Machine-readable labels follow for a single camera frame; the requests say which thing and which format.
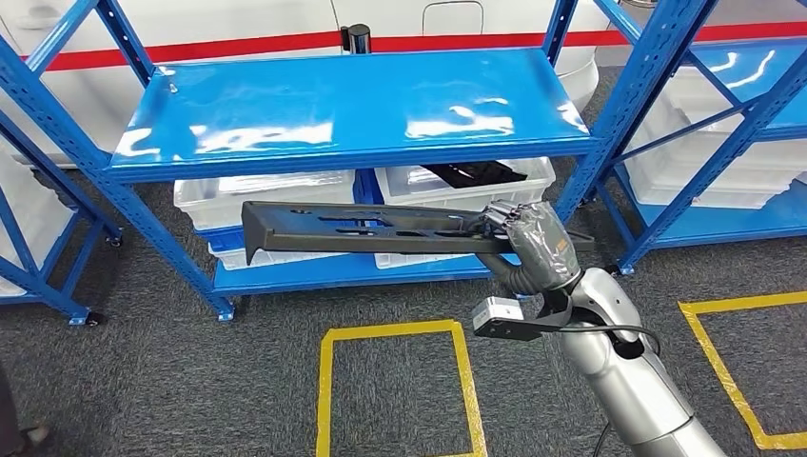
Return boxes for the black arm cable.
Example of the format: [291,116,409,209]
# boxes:
[548,321,662,358]

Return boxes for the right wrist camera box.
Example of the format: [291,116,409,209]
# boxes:
[471,296,575,343]

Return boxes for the blue metal shelf rack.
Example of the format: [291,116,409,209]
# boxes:
[0,0,720,324]
[592,0,807,277]
[0,109,124,328]

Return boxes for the long black plastic part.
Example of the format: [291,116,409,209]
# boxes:
[241,200,595,267]

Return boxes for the black part in crate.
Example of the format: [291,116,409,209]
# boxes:
[421,160,529,190]

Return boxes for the white car body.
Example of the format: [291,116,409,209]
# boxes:
[0,0,600,169]

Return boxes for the blue plastic crate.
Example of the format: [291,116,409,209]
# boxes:
[352,169,387,219]
[195,224,253,253]

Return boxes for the red barrier belt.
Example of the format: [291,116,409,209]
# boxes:
[370,20,807,55]
[44,30,343,72]

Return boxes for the black stanchion post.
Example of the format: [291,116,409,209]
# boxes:
[340,24,373,55]

